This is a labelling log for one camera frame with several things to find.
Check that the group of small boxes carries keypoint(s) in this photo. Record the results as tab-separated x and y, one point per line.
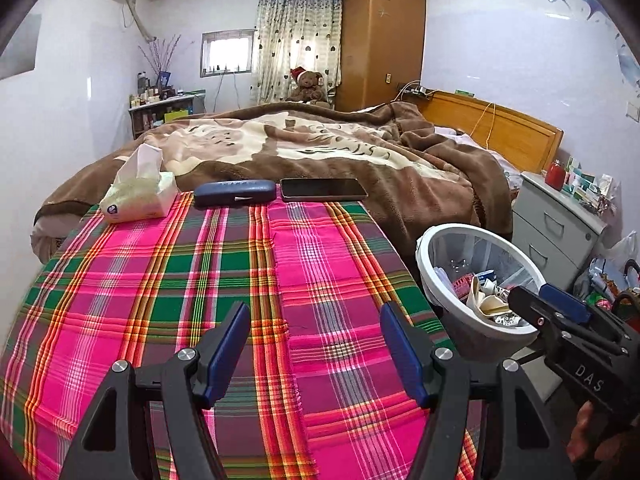
587	185

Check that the bare branches in vase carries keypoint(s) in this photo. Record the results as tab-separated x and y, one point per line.
160	55

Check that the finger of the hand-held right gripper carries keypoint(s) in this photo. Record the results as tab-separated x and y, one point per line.
532	312
567	305

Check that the row of toiletry bottles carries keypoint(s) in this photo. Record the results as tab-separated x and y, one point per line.
145	85

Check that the patterned curtain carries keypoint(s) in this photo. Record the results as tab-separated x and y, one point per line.
300	35

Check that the power strip with plugs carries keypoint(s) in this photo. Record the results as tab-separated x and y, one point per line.
417	91

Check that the dolphin wall decal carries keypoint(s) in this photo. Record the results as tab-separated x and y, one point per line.
585	0

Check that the person's right hand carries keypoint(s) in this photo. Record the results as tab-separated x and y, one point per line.
585	440

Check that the pile of plastic bags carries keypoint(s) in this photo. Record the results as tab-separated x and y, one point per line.
610	275

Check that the grey shelf unit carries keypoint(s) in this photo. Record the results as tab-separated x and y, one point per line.
197	105

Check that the red printed snack package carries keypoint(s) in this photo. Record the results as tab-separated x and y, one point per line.
462	287

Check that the beige paper wrapper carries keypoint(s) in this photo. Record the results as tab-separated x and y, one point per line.
487	302

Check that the white wall switch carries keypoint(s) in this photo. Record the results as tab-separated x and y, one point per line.
634	111

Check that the brown printed blanket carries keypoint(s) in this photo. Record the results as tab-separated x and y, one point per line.
400	170

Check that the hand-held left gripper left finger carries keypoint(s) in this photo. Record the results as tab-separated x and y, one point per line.
227	350

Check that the wooden bed headboard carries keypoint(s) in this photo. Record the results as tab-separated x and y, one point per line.
520	135

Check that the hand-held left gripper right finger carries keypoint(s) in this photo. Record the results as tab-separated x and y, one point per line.
402	355

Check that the red jar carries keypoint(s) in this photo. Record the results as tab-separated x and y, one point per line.
555	175

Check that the soft tissue pack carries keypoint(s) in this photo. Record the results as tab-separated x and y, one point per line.
137	195

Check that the blue photo frame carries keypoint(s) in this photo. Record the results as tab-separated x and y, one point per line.
163	80

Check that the black smartphone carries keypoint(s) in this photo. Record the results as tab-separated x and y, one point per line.
322	189

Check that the wooden wardrobe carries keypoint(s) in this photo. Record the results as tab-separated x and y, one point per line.
382	40

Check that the brown teddy bear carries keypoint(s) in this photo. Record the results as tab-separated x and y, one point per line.
307	85

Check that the wrapped air conditioner pipe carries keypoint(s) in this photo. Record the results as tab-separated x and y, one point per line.
136	12

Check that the grey drawer cabinet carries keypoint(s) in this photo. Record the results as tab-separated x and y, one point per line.
545	230

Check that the small window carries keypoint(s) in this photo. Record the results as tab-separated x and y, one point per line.
227	54

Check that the printed paper cup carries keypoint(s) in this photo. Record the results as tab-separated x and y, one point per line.
505	319

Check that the pink plaid cloth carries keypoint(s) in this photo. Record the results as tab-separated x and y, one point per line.
150	285

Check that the dark blue glasses case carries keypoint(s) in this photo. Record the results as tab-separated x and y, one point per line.
232	194

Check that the white rimmed mesh waste bin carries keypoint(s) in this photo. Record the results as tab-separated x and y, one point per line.
470	335

